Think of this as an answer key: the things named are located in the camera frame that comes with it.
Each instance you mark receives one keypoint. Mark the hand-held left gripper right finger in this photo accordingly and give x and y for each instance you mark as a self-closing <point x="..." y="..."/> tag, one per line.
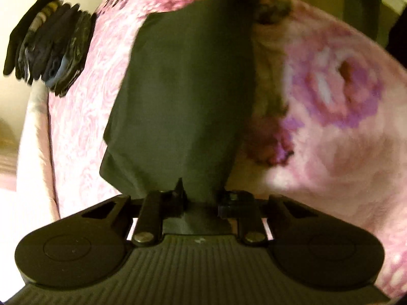
<point x="229" y="208"/>

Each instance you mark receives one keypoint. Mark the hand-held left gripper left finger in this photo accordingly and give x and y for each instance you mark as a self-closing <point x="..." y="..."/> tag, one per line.
<point x="178" y="200"/>

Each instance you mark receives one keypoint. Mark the dark grey garment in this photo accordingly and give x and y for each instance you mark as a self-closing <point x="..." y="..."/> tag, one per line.
<point x="184" y="101"/>

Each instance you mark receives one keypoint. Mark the stack of folded dark clothes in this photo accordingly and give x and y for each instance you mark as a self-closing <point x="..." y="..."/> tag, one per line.
<point x="47" y="41"/>

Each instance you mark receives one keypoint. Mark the pink floral bed sheet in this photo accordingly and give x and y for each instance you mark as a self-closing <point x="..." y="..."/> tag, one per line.
<point x="334" y="165"/>

